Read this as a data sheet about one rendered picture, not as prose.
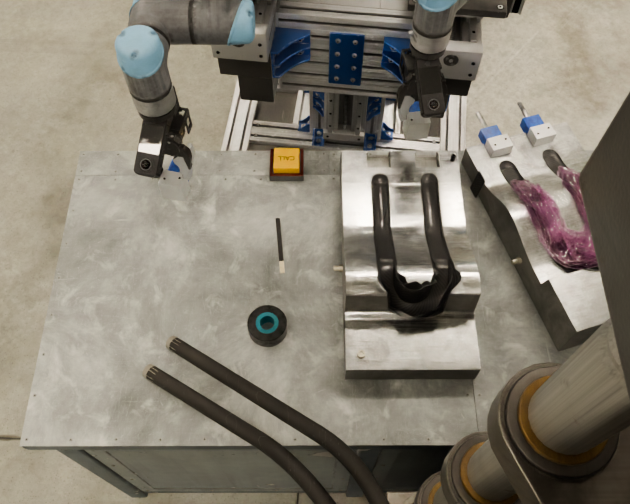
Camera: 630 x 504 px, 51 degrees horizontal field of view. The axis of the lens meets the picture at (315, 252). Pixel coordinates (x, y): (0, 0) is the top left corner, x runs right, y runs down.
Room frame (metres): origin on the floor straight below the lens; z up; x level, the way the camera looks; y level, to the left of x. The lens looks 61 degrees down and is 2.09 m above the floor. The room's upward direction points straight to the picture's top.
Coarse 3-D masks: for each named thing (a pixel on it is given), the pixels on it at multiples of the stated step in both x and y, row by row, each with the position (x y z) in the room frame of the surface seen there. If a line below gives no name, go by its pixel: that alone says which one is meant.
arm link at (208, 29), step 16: (192, 0) 0.94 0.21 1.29; (208, 0) 0.91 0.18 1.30; (224, 0) 0.91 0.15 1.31; (240, 0) 0.93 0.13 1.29; (192, 16) 0.90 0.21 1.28; (208, 16) 0.90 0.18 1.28; (224, 16) 0.90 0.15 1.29; (240, 16) 0.90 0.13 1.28; (192, 32) 0.88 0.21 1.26; (208, 32) 0.88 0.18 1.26; (224, 32) 0.88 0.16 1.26; (240, 32) 0.88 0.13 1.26
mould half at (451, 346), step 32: (352, 160) 0.88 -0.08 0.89; (448, 160) 0.88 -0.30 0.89; (352, 192) 0.80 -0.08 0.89; (416, 192) 0.80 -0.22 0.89; (448, 192) 0.80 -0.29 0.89; (352, 224) 0.72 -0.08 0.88; (416, 224) 0.72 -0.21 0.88; (448, 224) 0.72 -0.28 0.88; (352, 256) 0.63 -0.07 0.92; (416, 256) 0.63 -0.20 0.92; (352, 288) 0.55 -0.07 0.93; (480, 288) 0.55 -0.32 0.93; (352, 320) 0.51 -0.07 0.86; (384, 320) 0.51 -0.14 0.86; (416, 320) 0.51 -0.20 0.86; (448, 320) 0.51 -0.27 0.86; (352, 352) 0.45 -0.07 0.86; (384, 352) 0.45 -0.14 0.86; (416, 352) 0.45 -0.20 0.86; (448, 352) 0.45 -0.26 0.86
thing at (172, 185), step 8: (192, 144) 0.90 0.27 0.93; (168, 168) 0.82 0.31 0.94; (176, 168) 0.82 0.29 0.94; (168, 176) 0.79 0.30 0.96; (176, 176) 0.79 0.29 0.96; (160, 184) 0.78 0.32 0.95; (168, 184) 0.77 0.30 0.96; (176, 184) 0.77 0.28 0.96; (184, 184) 0.78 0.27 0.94; (168, 192) 0.77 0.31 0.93; (176, 192) 0.77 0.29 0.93; (184, 192) 0.77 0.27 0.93; (184, 200) 0.77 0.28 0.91
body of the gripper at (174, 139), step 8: (176, 96) 0.86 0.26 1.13; (176, 104) 0.82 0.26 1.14; (168, 112) 0.80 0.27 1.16; (176, 112) 0.84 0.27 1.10; (184, 112) 0.85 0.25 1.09; (152, 120) 0.78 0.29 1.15; (160, 120) 0.78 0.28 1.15; (176, 120) 0.83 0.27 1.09; (184, 120) 0.83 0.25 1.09; (176, 128) 0.81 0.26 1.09; (184, 128) 0.84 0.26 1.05; (168, 136) 0.79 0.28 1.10; (176, 136) 0.80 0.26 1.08; (168, 144) 0.78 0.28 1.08; (176, 144) 0.78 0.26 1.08; (168, 152) 0.78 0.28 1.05; (176, 152) 0.78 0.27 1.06
